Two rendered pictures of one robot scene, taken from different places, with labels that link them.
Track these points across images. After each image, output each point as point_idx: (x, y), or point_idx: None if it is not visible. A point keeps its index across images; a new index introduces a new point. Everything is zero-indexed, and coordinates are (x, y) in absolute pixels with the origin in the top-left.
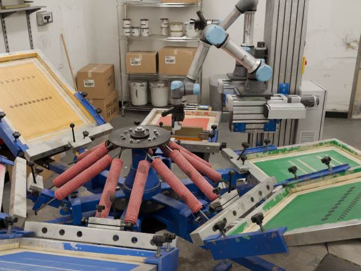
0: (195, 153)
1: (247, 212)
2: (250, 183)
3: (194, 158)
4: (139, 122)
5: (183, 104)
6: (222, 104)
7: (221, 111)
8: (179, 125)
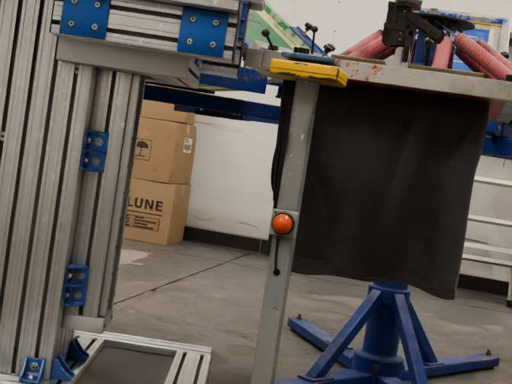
0: (323, 224)
1: (121, 359)
2: (247, 100)
3: (353, 46)
4: (506, 78)
5: (390, 1)
6: (238, 27)
7: (233, 60)
8: (393, 62)
